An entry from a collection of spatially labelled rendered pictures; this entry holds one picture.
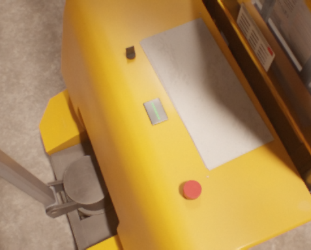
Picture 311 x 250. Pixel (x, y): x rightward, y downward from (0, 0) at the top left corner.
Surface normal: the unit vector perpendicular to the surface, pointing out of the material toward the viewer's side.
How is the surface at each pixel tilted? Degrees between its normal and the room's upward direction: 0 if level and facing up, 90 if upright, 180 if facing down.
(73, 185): 0
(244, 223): 0
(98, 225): 0
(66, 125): 22
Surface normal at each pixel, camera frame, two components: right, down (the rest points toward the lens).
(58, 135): -0.36, -0.22
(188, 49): -0.02, -0.38
